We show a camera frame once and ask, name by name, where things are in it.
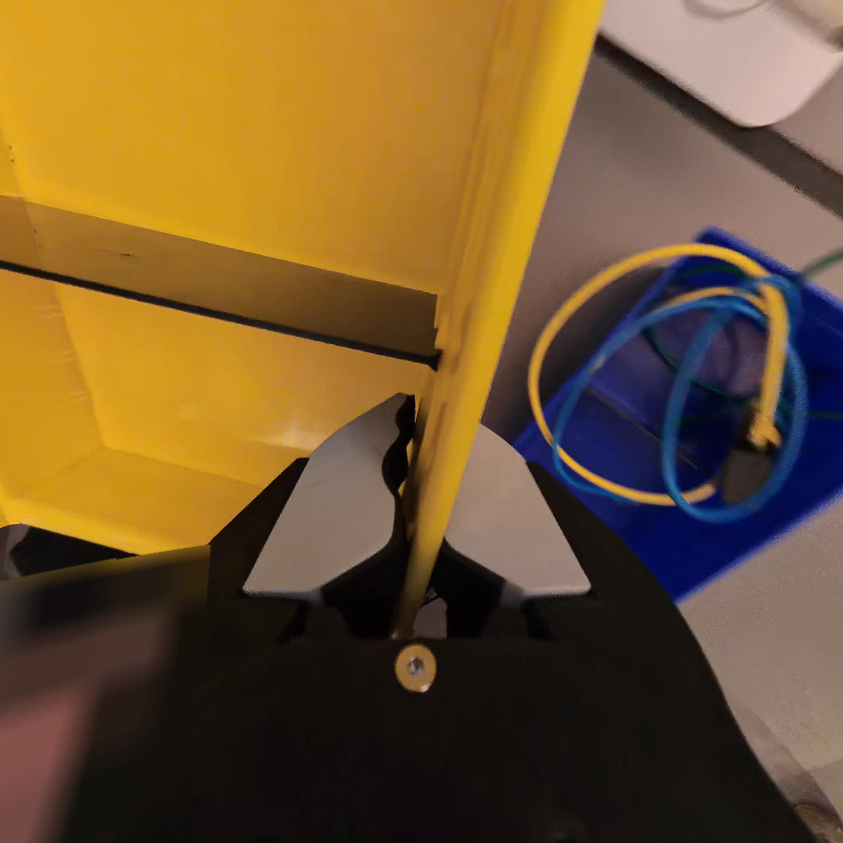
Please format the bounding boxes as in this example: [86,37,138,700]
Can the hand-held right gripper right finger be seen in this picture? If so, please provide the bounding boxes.
[441,421,592,600]

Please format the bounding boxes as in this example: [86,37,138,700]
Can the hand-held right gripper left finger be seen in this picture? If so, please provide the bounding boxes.
[244,393,417,603]

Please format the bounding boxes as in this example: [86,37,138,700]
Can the yellow ethernet cable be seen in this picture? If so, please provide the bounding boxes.
[529,244,791,507]

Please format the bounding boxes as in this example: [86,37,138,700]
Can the blue ethernet cable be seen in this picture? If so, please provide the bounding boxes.
[553,273,810,524]

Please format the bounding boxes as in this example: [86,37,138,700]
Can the black network switch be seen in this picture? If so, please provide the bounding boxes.
[721,411,777,507]

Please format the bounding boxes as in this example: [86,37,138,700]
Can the yellow plastic bin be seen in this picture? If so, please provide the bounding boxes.
[0,0,607,640]

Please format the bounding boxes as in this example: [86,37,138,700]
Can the green ethernet cable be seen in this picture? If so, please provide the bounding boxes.
[645,250,843,422]

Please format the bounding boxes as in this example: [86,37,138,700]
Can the blue plastic bin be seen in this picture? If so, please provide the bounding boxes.
[514,227,843,603]

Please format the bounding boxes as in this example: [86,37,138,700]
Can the black bin divider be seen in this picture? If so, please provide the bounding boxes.
[0,194,442,373]

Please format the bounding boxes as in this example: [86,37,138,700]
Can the white stand base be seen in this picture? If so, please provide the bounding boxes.
[602,0,843,129]

